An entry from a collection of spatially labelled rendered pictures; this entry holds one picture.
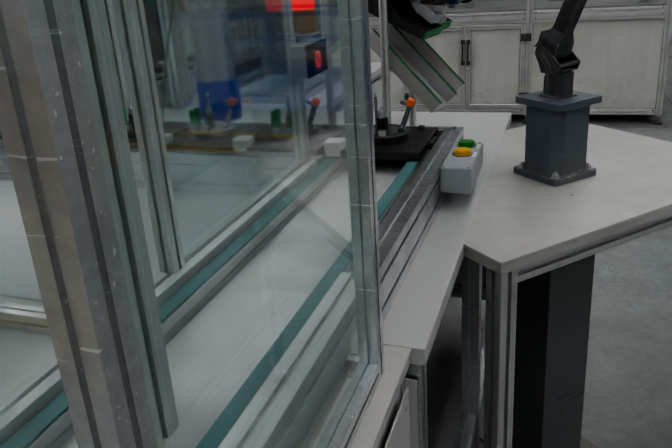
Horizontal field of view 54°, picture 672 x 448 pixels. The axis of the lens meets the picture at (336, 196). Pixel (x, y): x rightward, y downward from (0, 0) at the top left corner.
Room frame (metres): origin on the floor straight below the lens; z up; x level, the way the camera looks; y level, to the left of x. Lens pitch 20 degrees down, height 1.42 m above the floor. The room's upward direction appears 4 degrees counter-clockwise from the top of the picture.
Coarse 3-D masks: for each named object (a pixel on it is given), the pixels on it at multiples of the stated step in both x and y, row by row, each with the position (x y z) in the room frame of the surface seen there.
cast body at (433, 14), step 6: (414, 6) 1.88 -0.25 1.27; (420, 6) 1.85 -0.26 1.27; (426, 6) 1.84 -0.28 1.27; (432, 6) 1.83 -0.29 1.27; (438, 6) 1.83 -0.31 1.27; (420, 12) 1.85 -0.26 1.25; (426, 12) 1.84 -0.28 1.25; (432, 12) 1.83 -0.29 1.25; (438, 12) 1.85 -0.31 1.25; (426, 18) 1.84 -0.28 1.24; (432, 18) 1.83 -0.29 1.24; (438, 18) 1.85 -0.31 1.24
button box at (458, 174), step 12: (456, 144) 1.57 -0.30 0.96; (480, 144) 1.55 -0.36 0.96; (456, 156) 1.47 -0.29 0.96; (468, 156) 1.46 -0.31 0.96; (480, 156) 1.52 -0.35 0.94; (444, 168) 1.39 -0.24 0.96; (456, 168) 1.39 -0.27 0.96; (468, 168) 1.38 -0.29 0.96; (480, 168) 1.53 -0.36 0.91; (444, 180) 1.39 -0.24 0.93; (456, 180) 1.38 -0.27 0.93; (468, 180) 1.38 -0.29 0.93; (456, 192) 1.39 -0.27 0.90; (468, 192) 1.38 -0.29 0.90
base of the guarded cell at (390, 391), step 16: (384, 352) 0.84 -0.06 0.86; (400, 352) 0.84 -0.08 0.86; (400, 368) 0.80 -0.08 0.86; (384, 384) 0.77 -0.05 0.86; (400, 384) 0.79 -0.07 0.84; (384, 400) 0.73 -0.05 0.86; (400, 400) 0.82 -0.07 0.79; (368, 416) 0.70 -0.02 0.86; (384, 416) 0.70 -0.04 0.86; (400, 416) 0.78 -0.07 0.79; (368, 432) 0.67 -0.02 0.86; (384, 432) 0.74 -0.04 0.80; (400, 432) 0.78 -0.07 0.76
